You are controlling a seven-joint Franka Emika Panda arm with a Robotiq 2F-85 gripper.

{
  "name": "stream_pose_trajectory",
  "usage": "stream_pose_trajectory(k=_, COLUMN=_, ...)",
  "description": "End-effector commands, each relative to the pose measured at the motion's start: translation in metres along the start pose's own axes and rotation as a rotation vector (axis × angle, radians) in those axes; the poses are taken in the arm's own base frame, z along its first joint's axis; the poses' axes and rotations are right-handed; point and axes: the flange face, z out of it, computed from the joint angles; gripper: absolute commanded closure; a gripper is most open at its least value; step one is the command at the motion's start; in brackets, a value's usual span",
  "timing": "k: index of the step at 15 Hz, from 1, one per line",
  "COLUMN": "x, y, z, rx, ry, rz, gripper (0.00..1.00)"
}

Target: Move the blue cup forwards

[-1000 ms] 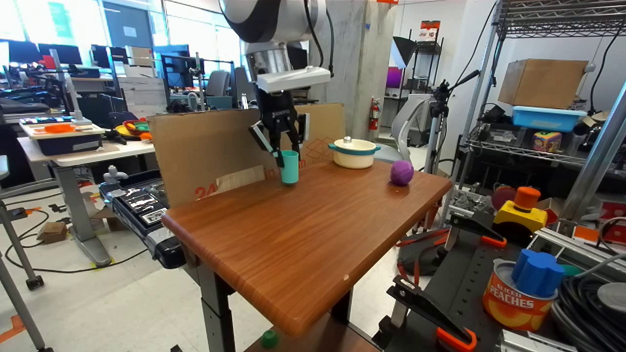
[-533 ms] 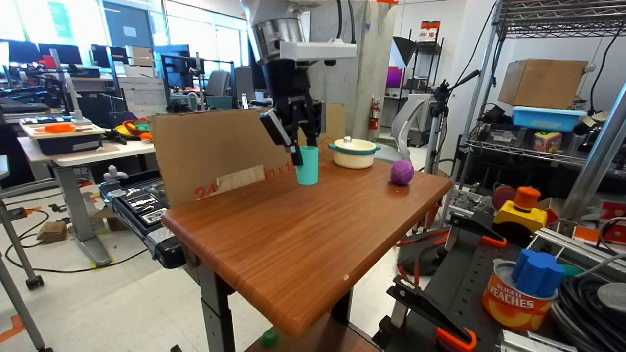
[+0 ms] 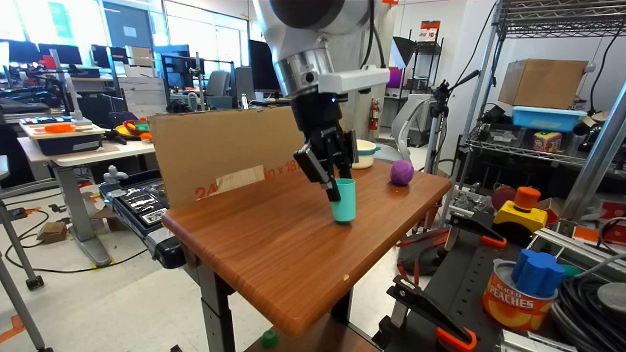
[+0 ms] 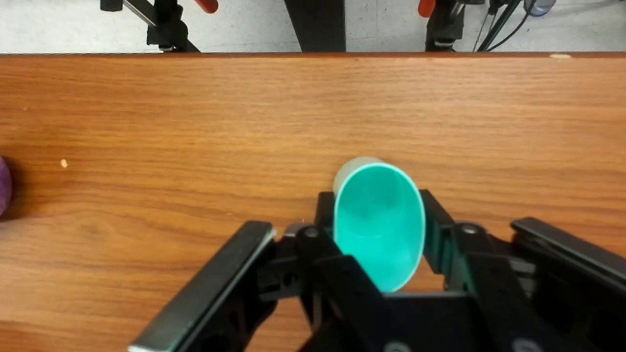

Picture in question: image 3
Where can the dark red round object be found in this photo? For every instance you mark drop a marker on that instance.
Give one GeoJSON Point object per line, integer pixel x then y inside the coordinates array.
{"type": "Point", "coordinates": [502, 195]}

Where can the small wooden block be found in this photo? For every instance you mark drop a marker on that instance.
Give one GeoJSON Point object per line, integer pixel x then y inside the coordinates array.
{"type": "Point", "coordinates": [52, 231]}

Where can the peaches tin can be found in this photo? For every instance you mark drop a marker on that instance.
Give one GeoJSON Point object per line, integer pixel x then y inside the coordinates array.
{"type": "Point", "coordinates": [515, 305]}

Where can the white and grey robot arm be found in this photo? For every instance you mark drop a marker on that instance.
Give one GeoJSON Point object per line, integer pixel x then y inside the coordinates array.
{"type": "Point", "coordinates": [306, 39]}

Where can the brown cardboard sheet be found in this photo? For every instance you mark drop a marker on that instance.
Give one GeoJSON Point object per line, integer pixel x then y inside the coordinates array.
{"type": "Point", "coordinates": [216, 152]}

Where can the orange and black clamp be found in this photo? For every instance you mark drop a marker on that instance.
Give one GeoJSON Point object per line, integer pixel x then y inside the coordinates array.
{"type": "Point", "coordinates": [472, 231]}
{"type": "Point", "coordinates": [431, 313]}

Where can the black tripod stand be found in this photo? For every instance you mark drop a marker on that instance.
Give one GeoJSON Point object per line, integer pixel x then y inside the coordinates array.
{"type": "Point", "coordinates": [443, 109]}

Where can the colourful toy pile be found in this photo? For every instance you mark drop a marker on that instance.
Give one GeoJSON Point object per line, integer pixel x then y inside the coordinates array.
{"type": "Point", "coordinates": [134, 127]}

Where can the blue star-shaped block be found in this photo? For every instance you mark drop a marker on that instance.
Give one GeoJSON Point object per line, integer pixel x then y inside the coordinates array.
{"type": "Point", "coordinates": [537, 270]}

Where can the green ball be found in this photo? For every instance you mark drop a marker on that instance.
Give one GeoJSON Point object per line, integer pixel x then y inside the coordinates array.
{"type": "Point", "coordinates": [269, 336]}

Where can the colourful cube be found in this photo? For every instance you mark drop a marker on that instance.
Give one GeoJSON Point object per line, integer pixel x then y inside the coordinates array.
{"type": "Point", "coordinates": [547, 141]}

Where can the white background table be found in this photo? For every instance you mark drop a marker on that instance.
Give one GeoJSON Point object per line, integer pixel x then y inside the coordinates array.
{"type": "Point", "coordinates": [79, 158]}

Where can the black computer monitor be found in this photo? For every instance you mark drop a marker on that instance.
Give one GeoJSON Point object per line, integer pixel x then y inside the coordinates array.
{"type": "Point", "coordinates": [263, 64]}

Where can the grey swivel chair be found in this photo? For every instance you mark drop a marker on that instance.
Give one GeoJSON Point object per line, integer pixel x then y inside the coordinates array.
{"type": "Point", "coordinates": [408, 123]}

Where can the white bowl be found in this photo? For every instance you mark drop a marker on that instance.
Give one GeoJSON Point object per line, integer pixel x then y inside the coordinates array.
{"type": "Point", "coordinates": [367, 154]}

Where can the purple background object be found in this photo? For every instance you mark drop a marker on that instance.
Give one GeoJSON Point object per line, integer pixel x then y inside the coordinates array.
{"type": "Point", "coordinates": [394, 76]}

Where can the horizontal aluminium extrusion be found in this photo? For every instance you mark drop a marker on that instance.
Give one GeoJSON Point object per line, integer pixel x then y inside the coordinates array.
{"type": "Point", "coordinates": [574, 246]}

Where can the red fire extinguisher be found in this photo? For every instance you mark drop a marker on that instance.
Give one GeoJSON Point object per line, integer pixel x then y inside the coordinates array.
{"type": "Point", "coordinates": [374, 115]}

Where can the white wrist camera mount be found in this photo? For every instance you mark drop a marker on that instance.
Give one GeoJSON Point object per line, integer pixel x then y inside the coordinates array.
{"type": "Point", "coordinates": [353, 78]}

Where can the aluminium extrusion post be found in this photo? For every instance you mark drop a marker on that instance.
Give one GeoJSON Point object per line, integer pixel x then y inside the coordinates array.
{"type": "Point", "coordinates": [599, 156]}

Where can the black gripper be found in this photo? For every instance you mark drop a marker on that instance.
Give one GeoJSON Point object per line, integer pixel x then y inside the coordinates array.
{"type": "Point", "coordinates": [318, 113]}

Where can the blue plastic bin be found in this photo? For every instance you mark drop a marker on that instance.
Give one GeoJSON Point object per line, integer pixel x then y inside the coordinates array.
{"type": "Point", "coordinates": [548, 117]}

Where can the teal plastic cup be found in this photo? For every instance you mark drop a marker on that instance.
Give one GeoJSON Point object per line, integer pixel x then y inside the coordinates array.
{"type": "Point", "coordinates": [345, 207]}

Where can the black table frame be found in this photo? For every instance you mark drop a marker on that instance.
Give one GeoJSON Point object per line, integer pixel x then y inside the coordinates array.
{"type": "Point", "coordinates": [216, 305]}

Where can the metal shelf rack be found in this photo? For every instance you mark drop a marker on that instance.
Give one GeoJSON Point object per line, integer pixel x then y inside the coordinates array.
{"type": "Point", "coordinates": [521, 19]}

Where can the purple ball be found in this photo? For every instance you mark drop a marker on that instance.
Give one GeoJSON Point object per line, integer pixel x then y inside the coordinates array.
{"type": "Point", "coordinates": [402, 172]}

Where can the black tray with orange plate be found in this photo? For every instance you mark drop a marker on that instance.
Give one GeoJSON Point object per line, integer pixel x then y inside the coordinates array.
{"type": "Point", "coordinates": [61, 135]}

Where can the yellow emergency stop box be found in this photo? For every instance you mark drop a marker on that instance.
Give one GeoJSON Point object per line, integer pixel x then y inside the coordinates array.
{"type": "Point", "coordinates": [521, 213]}

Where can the brown cardboard box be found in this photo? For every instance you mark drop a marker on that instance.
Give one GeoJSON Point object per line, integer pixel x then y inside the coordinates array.
{"type": "Point", "coordinates": [541, 80]}

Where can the black perforated board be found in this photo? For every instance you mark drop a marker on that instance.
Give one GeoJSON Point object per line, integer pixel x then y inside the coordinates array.
{"type": "Point", "coordinates": [462, 279]}

